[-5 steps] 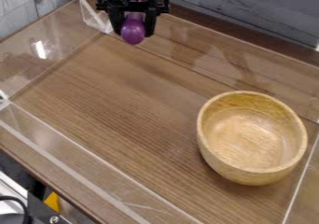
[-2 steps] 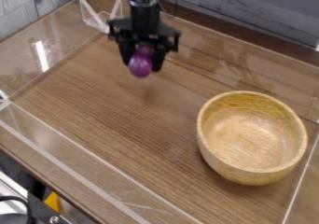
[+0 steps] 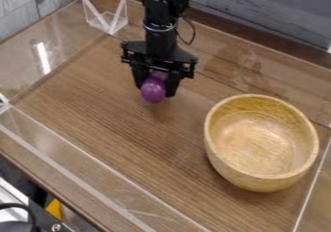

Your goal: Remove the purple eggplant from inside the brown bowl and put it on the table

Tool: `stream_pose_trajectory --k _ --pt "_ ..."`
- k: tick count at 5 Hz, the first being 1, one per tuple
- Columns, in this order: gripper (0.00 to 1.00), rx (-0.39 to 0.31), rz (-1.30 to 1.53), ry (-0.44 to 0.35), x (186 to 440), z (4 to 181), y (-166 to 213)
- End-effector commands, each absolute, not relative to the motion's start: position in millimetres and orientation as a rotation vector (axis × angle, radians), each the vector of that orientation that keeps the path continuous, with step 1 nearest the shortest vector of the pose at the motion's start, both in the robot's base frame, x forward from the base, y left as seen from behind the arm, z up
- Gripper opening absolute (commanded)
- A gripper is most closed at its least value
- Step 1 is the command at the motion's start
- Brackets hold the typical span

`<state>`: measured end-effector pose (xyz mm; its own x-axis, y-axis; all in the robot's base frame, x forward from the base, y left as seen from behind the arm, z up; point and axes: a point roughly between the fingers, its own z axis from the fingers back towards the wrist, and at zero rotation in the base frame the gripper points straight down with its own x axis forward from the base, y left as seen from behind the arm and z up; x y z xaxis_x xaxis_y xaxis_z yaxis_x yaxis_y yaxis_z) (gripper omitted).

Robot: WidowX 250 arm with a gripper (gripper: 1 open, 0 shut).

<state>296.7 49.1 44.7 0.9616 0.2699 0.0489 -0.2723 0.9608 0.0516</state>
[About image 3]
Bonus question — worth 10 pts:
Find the clear acrylic corner bracket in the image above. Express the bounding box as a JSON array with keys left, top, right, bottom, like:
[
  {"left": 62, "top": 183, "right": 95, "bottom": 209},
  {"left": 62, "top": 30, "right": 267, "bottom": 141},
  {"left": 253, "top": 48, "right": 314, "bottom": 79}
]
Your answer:
[{"left": 81, "top": 0, "right": 128, "bottom": 35}]

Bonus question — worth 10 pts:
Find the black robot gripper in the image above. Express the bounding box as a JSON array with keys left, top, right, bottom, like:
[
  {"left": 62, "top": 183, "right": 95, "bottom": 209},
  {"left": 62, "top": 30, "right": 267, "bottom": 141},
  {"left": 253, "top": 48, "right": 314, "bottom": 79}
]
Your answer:
[{"left": 121, "top": 24, "right": 198, "bottom": 98}]

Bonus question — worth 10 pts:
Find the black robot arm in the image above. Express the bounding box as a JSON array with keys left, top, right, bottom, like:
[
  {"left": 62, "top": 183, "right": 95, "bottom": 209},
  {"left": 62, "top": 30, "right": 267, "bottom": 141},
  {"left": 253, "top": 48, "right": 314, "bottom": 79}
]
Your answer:
[{"left": 121, "top": 0, "right": 198, "bottom": 102}]

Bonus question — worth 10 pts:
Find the brown wooden bowl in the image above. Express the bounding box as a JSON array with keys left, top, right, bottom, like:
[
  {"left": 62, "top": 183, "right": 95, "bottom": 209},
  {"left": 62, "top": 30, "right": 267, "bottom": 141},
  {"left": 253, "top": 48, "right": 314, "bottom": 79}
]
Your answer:
[{"left": 203, "top": 94, "right": 318, "bottom": 192}]

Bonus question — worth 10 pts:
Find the purple toy eggplant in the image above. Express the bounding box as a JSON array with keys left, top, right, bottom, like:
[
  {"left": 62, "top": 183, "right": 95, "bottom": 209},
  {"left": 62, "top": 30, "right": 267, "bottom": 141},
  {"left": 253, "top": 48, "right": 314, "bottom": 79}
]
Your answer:
[{"left": 140, "top": 72, "right": 166, "bottom": 102}]

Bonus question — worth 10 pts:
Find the black cable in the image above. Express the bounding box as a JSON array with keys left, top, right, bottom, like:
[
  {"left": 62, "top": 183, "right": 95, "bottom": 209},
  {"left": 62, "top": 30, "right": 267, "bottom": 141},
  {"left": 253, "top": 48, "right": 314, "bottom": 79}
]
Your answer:
[{"left": 0, "top": 202, "right": 40, "bottom": 232}]

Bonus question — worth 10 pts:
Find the clear acrylic table barrier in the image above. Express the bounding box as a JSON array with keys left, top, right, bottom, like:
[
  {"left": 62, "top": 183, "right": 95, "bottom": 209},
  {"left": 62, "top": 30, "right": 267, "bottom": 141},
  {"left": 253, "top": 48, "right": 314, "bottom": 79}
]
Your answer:
[{"left": 0, "top": 102, "right": 210, "bottom": 232}]

